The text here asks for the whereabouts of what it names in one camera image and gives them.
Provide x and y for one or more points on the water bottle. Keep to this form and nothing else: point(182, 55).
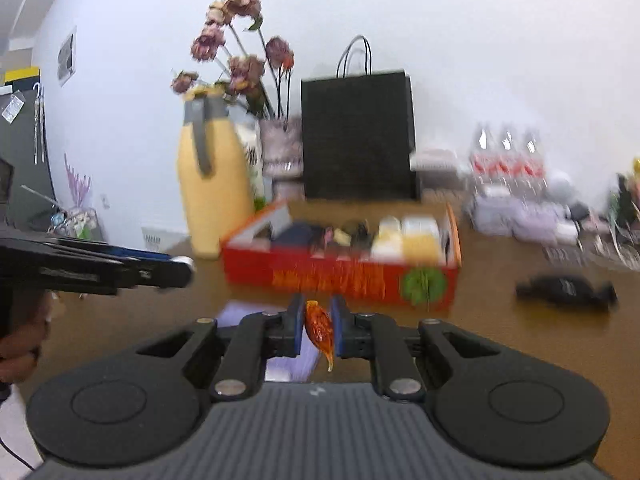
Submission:
point(483, 156)
point(533, 166)
point(508, 159)

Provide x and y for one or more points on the orange cardboard box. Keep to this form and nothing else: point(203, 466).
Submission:
point(250, 255)

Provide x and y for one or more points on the black pouch on table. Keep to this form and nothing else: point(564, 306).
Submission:
point(568, 292)

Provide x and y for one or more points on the yellow plush toy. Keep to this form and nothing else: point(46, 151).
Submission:
point(421, 248)

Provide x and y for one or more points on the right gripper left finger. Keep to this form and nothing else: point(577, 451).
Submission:
point(229, 362)

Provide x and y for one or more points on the water bottle left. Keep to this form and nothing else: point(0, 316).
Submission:
point(483, 156)

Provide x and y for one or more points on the water bottle right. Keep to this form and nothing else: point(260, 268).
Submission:
point(533, 166)

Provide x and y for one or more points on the white robot speaker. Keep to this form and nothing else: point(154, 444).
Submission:
point(560, 188)

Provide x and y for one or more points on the clear seed container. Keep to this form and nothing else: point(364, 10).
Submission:
point(441, 179)

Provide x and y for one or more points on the floral tin box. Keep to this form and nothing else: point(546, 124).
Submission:
point(493, 215)

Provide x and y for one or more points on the water bottle middle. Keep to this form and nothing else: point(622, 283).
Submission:
point(508, 159)

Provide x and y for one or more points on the person left hand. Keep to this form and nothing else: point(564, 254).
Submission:
point(20, 348)

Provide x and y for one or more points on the yellow thermos jug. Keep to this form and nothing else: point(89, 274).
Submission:
point(212, 172)

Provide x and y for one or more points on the dried pink flower bouquet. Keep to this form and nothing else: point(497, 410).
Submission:
point(256, 77)

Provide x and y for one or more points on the navy blue pouch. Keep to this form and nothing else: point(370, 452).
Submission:
point(300, 234)

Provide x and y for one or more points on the black paper shopping bag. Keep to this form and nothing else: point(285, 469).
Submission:
point(358, 134)

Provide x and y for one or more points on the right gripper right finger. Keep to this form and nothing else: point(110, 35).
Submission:
point(406, 362)

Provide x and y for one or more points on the white milk carton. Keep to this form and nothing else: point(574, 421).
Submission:
point(252, 147)

